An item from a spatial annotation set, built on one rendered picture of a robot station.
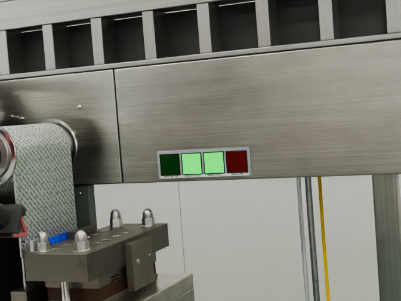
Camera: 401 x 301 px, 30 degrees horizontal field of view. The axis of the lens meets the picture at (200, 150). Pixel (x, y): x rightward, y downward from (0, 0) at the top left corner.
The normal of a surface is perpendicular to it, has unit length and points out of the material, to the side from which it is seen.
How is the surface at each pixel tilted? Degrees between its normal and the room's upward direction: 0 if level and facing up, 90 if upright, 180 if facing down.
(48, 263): 90
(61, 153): 90
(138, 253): 90
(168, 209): 90
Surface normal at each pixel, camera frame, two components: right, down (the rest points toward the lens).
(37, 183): 0.92, -0.05
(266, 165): -0.39, 0.07
